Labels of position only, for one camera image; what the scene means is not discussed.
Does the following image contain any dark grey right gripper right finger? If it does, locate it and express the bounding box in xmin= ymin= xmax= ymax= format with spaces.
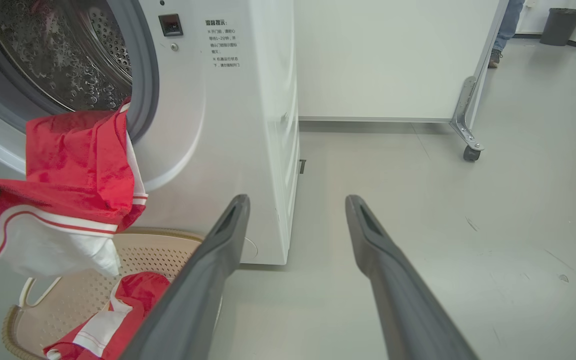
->
xmin=345 ymin=195 xmax=479 ymax=360

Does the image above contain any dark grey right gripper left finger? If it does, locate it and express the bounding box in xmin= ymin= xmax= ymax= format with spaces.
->
xmin=120 ymin=194 xmax=251 ymax=360

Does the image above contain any red and white garment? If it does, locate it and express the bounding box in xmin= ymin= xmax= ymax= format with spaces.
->
xmin=0 ymin=102 xmax=171 ymax=360

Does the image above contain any cream perforated laundry basket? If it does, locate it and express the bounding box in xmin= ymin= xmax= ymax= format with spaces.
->
xmin=2 ymin=227 xmax=224 ymax=360

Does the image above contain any white front-load washing machine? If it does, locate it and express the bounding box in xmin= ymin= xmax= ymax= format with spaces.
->
xmin=0 ymin=0 xmax=301 ymax=266

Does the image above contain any white partition panel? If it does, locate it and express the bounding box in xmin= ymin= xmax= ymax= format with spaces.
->
xmin=294 ymin=0 xmax=510 ymax=123

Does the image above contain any person leg in jeans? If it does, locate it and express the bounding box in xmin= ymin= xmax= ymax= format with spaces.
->
xmin=488 ymin=0 xmax=525 ymax=68

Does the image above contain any dark grey trash bin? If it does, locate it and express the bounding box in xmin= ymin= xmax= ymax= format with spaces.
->
xmin=539 ymin=7 xmax=576 ymax=47

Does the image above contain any metal bracket with black caster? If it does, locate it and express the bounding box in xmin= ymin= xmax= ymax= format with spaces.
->
xmin=449 ymin=75 xmax=486 ymax=162

